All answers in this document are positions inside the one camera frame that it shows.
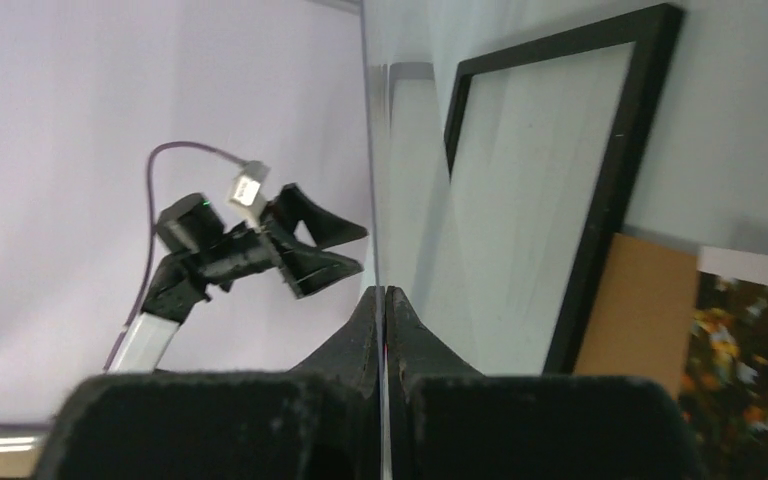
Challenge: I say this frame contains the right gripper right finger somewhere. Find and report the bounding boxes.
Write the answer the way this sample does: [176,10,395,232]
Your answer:
[385,286,706,479]

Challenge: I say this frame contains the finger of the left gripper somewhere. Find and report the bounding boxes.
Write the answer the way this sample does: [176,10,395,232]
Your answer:
[278,249,363,299]
[266,183,369,249]

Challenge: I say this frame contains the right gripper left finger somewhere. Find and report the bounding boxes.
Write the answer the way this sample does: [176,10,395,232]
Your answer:
[32,287,382,479]

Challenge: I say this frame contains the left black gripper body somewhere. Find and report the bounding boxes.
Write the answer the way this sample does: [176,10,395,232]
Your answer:
[191,223,286,285]

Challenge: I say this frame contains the clear acrylic sheet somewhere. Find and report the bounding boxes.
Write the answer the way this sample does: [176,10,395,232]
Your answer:
[360,0,637,480]

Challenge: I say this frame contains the autumn leaves photo print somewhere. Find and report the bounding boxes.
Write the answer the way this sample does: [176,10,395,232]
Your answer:
[678,247,768,479]

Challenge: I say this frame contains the black picture frame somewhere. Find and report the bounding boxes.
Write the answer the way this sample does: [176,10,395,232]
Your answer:
[444,3,685,374]

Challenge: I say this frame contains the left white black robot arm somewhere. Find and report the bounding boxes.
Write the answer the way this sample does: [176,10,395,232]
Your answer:
[104,184,368,373]

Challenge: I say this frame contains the brown cardboard backing board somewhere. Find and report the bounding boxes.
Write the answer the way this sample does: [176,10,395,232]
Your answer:
[574,234,698,398]

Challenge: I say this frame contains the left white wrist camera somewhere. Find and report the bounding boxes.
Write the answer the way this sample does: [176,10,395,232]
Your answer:
[226,161,270,228]

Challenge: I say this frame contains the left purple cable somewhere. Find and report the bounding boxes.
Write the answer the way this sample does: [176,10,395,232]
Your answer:
[102,140,250,372]

